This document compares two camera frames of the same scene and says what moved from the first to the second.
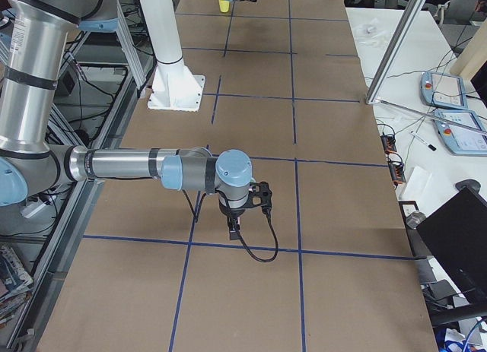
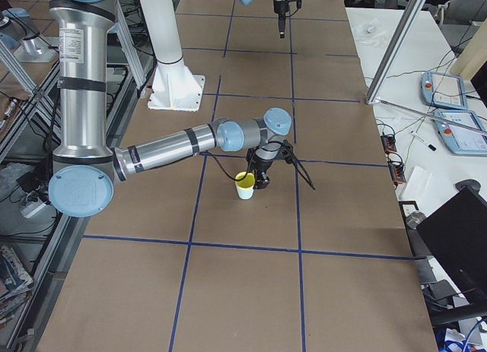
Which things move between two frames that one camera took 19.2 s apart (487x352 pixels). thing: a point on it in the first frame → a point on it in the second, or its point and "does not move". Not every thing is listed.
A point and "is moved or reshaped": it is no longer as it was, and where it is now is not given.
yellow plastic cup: x=224 y=4 is moved or reshaped
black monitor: x=457 y=233 does not move
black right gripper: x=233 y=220 → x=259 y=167
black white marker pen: x=421 y=140 does not move
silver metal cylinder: x=414 y=219 does not move
